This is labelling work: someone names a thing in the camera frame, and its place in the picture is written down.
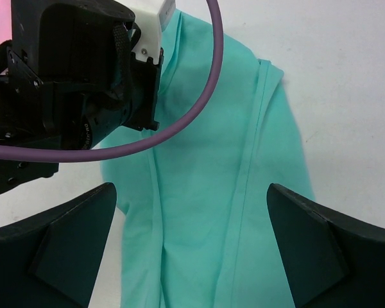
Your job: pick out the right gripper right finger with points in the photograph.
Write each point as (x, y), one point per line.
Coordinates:
(330, 259)

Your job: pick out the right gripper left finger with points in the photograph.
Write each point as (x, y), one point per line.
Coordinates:
(52, 259)

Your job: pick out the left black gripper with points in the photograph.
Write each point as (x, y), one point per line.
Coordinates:
(69, 76)

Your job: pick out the mint green t shirt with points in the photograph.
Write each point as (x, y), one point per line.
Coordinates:
(197, 231)

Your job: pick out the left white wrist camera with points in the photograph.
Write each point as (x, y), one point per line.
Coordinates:
(152, 17)

